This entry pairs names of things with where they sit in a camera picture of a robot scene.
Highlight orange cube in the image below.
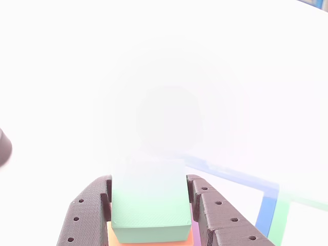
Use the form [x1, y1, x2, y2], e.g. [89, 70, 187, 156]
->
[107, 221, 195, 246]

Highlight green cube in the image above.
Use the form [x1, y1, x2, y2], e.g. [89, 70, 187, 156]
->
[110, 158, 193, 244]

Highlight blue tape square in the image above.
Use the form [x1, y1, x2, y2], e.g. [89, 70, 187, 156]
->
[179, 155, 280, 238]

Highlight green tape square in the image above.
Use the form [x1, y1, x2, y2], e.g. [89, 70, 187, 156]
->
[268, 189, 328, 246]

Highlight black tripod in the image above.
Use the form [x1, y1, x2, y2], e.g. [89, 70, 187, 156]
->
[0, 128, 13, 166]

